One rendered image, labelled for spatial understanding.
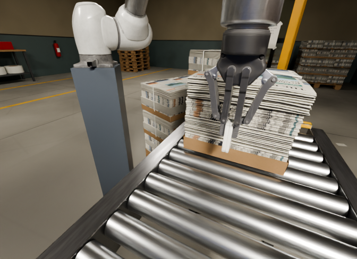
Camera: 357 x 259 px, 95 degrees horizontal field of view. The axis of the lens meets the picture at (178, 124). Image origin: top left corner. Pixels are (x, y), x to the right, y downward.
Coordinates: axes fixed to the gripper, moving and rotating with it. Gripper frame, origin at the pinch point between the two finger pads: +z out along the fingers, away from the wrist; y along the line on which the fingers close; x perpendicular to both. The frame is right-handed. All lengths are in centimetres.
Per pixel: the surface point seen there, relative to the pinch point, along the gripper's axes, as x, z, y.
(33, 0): -356, -138, 701
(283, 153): -8.9, 6.4, -13.0
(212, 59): -119, -7, 35
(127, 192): 13.4, 13.0, 18.4
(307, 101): -8.1, -7.7, -13.6
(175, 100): -65, 17, 45
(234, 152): -7.9, 9.0, -1.6
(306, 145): -31.0, 13.6, -23.9
